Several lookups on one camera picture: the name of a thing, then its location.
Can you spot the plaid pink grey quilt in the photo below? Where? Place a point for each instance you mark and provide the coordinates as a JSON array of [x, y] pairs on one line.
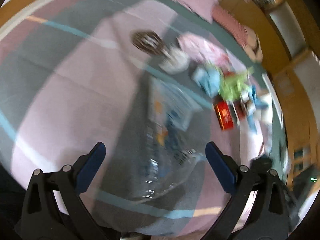
[[70, 77]]

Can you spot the red cigarette box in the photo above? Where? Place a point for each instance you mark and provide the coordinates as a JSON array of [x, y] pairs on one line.
[[224, 116]]

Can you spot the white tissue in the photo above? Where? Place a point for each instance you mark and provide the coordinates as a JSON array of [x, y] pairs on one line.
[[175, 61]]

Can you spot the blue face mask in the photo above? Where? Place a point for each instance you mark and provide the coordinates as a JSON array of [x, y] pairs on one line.
[[208, 79]]

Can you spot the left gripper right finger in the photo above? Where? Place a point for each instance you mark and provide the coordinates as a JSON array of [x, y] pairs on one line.
[[268, 217]]

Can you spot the striped plush doll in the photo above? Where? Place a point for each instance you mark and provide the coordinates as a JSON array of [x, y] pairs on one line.
[[246, 38]]

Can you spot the red plastic wrapper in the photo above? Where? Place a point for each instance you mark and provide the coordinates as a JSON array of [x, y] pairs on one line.
[[228, 74]]

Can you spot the clear printed plastic bag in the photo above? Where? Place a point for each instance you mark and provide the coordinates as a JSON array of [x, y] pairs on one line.
[[169, 157]]

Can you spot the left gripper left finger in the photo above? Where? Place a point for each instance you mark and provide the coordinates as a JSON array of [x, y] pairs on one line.
[[52, 207]]

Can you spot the pink plastic wrapper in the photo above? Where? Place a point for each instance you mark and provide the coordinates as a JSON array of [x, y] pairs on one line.
[[201, 50]]

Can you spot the blue quilted cloth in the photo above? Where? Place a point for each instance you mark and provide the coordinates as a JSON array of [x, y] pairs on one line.
[[251, 105]]

